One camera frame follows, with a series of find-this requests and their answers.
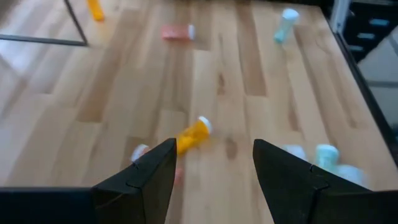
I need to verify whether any black aluminium table frame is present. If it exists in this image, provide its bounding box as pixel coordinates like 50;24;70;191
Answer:
320;4;398;162

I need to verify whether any silver aluminium extrusion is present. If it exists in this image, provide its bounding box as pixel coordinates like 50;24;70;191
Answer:
329;0;352;34

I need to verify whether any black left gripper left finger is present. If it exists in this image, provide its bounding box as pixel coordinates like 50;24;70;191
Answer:
91;138;178;224

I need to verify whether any orange pill bottle white cap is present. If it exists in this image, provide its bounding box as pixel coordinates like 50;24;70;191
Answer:
86;0;106;22
175;116;213;156

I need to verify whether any teal pill bottle white cap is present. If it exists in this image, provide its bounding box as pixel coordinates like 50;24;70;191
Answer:
315;143;340;174
272;8;301;45

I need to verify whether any pink pill bottle white cap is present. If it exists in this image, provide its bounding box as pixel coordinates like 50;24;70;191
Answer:
129;143;185;186
160;24;197;41

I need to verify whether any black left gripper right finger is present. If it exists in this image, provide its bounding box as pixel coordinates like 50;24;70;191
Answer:
252;138;374;224

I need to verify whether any black rack with blue labels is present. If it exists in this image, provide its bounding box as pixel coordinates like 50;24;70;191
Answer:
341;0;398;63

